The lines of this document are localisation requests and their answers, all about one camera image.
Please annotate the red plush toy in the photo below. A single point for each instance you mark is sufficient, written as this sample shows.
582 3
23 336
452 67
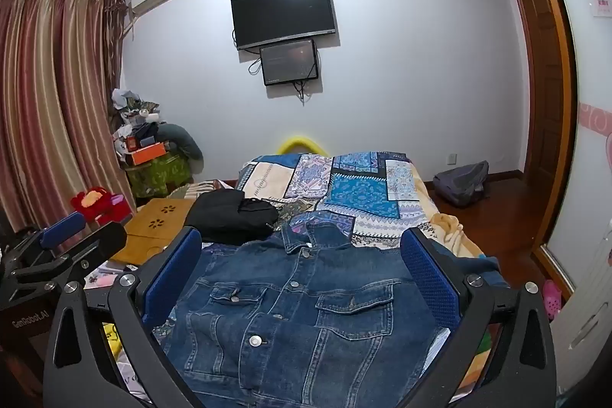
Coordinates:
95 202

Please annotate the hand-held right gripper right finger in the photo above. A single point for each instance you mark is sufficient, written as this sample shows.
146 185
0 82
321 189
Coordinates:
430 279

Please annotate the pink slippers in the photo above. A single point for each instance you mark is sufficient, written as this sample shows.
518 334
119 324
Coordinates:
552 298

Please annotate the white cabinet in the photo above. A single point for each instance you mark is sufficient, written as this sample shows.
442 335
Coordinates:
588 317

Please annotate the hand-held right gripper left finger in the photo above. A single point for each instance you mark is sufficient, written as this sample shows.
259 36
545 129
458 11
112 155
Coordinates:
174 274

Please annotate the black wall television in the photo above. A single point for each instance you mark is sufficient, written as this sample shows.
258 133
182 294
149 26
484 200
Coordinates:
282 13

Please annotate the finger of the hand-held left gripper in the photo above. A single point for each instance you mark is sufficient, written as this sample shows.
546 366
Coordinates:
107 238
62 227

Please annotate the striped bedding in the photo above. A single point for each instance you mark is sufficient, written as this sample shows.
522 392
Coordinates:
201 188

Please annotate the blue patchwork blanket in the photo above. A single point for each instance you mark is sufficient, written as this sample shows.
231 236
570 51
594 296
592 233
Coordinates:
354 193

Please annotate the blue denim jacket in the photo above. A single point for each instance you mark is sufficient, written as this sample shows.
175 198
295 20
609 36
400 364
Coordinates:
296 317

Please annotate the white wall outlet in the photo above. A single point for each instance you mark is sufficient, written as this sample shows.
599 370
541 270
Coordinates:
451 158

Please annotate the wooden lap table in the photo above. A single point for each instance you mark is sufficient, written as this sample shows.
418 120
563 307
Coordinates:
143 236

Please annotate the black clothing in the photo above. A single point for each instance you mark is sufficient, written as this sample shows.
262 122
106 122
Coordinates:
220 217

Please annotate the small black wall monitor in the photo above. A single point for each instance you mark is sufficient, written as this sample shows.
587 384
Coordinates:
289 61

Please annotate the striped pink curtain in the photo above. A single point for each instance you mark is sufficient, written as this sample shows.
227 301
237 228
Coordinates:
48 102

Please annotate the pile of clutter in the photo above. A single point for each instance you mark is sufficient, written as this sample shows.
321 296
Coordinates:
131 116

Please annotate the grey backpack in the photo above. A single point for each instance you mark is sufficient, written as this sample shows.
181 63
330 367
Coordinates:
464 183

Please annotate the wooden door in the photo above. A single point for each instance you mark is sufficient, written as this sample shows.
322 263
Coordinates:
545 102

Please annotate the orange box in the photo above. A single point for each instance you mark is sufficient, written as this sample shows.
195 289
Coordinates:
148 153

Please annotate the yellow cloth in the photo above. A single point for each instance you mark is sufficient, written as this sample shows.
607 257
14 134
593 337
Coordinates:
111 336

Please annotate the yellow fleece blanket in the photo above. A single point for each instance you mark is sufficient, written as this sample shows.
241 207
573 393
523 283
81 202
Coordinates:
454 236

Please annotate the green patterned cloth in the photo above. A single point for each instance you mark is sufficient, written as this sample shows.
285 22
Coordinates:
158 176

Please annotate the pink wall sticker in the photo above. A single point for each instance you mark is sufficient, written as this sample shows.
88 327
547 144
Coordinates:
597 121

